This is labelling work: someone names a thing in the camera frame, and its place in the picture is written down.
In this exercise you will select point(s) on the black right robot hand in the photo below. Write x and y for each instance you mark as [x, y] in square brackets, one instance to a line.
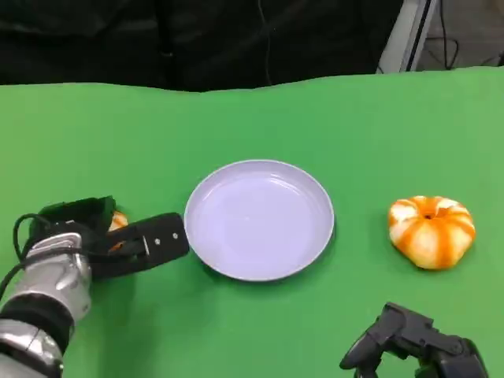
[413, 334]

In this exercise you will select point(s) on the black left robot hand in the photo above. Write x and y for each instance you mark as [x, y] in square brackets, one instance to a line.
[157, 244]

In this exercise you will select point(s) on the orange white toy bread roll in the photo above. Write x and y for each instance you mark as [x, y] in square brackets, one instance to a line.
[118, 221]
[431, 236]

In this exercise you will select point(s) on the lilac plate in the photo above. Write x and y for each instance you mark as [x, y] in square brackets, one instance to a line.
[260, 220]

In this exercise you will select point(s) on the black backdrop drape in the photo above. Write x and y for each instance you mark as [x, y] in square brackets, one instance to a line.
[118, 39]

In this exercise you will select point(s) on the white metal stand post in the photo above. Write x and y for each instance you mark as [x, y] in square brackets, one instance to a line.
[405, 43]

